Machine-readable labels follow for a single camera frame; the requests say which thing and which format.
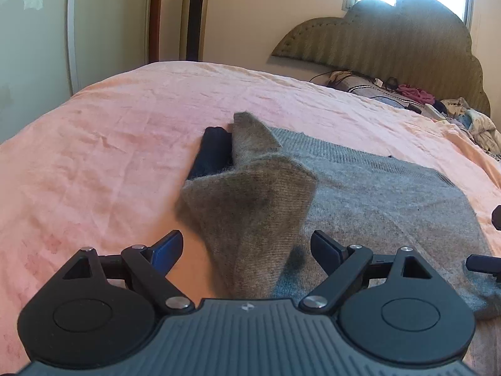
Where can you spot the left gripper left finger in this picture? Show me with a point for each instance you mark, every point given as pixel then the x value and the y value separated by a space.
pixel 148 267

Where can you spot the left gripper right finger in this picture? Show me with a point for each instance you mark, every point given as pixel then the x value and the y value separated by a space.
pixel 345 268

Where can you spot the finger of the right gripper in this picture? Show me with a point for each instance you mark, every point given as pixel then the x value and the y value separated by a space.
pixel 484 264
pixel 496 217

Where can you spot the grey knitted garment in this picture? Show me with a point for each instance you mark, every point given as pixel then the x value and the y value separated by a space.
pixel 419 311

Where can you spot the navy blue garment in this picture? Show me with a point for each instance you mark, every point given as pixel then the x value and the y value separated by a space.
pixel 215 153

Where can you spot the pile of clothes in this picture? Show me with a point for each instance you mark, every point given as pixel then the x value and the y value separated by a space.
pixel 479 128

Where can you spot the pink bed sheet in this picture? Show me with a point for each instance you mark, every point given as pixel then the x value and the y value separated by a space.
pixel 105 168

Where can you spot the magenta cloth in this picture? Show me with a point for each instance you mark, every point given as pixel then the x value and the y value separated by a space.
pixel 416 94

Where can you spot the striped pillow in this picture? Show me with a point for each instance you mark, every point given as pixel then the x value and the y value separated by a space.
pixel 347 81

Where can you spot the olive padded headboard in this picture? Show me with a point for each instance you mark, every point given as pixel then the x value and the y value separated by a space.
pixel 420 43

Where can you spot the gold tower fan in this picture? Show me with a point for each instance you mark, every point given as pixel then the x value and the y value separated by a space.
pixel 192 33

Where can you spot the frosted glass wardrobe door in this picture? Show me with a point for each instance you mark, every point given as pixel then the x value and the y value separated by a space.
pixel 51 49

